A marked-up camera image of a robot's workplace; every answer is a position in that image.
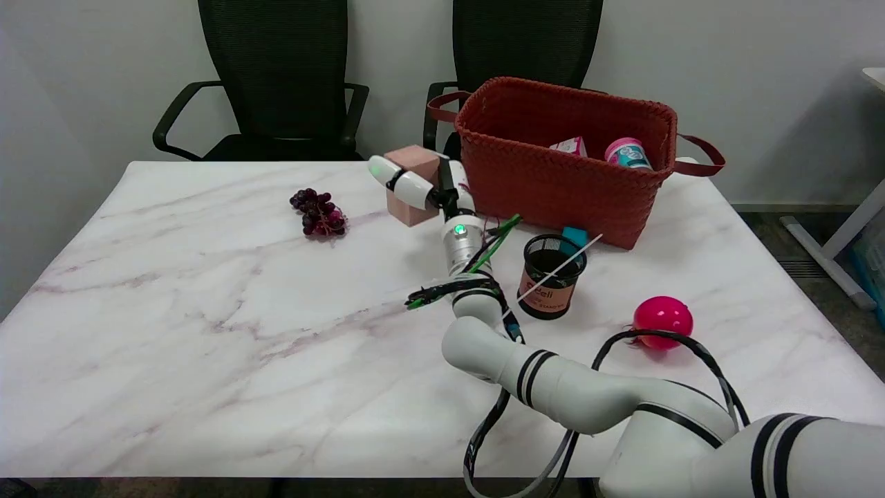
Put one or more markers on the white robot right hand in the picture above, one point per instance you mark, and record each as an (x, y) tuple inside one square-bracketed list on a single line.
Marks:
[(415, 188)]

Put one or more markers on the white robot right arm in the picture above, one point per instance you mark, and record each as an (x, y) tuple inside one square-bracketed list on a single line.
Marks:
[(581, 394)]

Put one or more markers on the brown woven storage basket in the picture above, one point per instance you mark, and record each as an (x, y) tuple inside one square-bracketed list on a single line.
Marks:
[(539, 180)]

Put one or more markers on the small blue block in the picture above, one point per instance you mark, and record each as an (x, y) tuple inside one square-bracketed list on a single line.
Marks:
[(574, 237)]

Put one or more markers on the blue storage bin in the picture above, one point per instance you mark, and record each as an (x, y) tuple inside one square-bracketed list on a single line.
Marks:
[(872, 266)]

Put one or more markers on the purple grape bunch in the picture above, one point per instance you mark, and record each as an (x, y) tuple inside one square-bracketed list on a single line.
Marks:
[(320, 214)]

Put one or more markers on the pink white small box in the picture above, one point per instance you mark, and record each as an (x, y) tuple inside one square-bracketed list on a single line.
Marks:
[(570, 146)]

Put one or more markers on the black mesh pen cup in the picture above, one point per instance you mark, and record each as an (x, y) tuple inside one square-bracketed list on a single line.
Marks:
[(546, 294)]

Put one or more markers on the black mesh office chair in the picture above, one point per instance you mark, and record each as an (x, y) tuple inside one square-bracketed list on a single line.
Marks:
[(280, 69), (525, 41)]

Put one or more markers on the pink teal can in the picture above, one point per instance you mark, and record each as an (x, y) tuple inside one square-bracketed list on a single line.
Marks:
[(628, 153)]

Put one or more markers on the pink round ball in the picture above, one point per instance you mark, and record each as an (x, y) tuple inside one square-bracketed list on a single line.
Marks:
[(662, 319)]

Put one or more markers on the white desk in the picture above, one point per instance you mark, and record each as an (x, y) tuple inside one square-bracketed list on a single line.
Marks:
[(836, 245)]

